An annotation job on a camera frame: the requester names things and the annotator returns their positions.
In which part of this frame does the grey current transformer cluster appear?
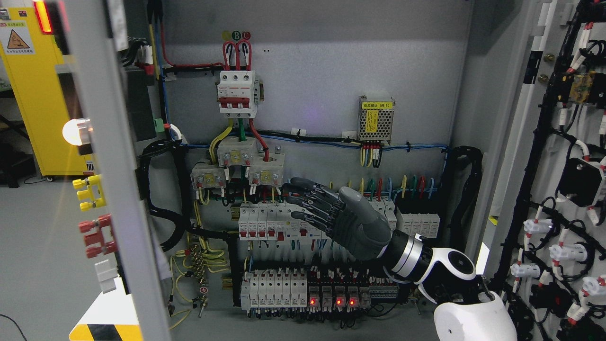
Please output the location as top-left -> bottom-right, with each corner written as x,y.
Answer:
190,136 -> 285,194

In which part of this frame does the metal mesh power supply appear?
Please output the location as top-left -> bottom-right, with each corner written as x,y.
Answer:
357,93 -> 395,144

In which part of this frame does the yellow terminal connector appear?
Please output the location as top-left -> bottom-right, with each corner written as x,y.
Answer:
72,175 -> 107,212

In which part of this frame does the black white surge protector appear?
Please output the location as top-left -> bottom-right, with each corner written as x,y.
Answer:
395,197 -> 441,239

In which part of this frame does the red indicator lamp left door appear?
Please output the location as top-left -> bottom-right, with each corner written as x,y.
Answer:
33,0 -> 63,35

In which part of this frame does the grey cabinet door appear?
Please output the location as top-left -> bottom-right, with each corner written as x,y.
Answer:
452,0 -> 605,341
52,0 -> 172,341

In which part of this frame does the black left cable conduit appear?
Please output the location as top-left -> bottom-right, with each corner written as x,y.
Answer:
136,140 -> 237,251

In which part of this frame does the white sockets breaker row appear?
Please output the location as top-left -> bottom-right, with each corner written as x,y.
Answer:
238,199 -> 397,242

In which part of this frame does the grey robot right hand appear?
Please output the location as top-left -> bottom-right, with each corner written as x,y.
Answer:
282,177 -> 392,261

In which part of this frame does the red white main breaker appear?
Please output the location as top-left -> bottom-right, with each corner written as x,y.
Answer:
217,71 -> 260,119

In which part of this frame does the lower relay terminal row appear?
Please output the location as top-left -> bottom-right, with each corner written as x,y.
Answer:
240,265 -> 408,315

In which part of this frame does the white glowing indicator lamp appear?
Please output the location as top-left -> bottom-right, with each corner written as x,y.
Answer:
62,118 -> 92,147

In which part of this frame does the yellow safety cabinet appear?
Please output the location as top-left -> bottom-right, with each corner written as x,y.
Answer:
1,0 -> 95,177

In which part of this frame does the red terminal connector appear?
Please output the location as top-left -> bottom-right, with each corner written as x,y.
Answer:
78,214 -> 118,259

